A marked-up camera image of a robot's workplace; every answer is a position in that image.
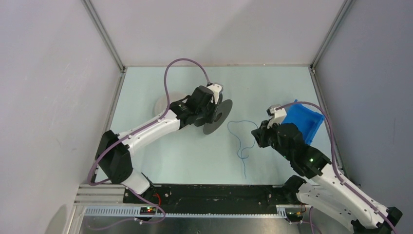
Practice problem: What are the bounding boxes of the blue plastic bin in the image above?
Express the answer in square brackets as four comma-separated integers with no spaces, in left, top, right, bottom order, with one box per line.
[282,104,325,145]

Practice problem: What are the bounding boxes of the white cable spool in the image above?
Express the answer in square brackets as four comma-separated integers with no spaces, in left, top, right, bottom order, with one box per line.
[153,92,187,116]

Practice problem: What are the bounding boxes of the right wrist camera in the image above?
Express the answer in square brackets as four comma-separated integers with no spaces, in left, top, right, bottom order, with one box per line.
[267,104,287,129]

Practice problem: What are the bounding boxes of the blue thin cable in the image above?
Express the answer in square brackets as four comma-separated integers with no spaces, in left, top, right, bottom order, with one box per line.
[227,120,260,179]

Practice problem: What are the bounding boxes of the left controller board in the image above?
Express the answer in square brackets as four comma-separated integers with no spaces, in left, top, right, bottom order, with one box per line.
[139,206,157,215]

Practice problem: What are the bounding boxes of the controller board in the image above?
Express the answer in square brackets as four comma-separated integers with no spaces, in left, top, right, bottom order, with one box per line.
[139,206,157,215]
[285,212,305,224]

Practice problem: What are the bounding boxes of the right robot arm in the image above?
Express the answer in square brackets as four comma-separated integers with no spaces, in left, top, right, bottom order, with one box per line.
[251,120,402,234]

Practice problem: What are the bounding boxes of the right controller board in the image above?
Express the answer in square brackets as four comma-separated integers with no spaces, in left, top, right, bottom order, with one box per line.
[285,212,305,224]

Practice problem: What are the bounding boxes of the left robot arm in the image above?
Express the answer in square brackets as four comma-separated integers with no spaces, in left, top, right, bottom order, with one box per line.
[92,83,233,203]

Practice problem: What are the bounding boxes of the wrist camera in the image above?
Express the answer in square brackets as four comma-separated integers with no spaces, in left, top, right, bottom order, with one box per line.
[207,83,223,105]
[267,104,287,129]

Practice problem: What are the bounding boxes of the black cable spool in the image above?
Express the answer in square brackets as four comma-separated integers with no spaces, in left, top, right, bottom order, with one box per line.
[194,99,233,135]

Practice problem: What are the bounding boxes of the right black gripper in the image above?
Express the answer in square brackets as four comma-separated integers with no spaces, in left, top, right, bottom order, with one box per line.
[251,118,292,160]

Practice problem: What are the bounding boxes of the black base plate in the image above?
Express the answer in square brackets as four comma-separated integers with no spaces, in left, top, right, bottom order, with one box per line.
[142,184,300,215]

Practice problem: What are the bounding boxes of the white slotted cable duct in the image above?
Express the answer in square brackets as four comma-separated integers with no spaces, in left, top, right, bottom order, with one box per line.
[84,206,288,219]

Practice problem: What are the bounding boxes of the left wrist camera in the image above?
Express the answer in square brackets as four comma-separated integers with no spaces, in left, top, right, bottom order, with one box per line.
[207,83,223,105]

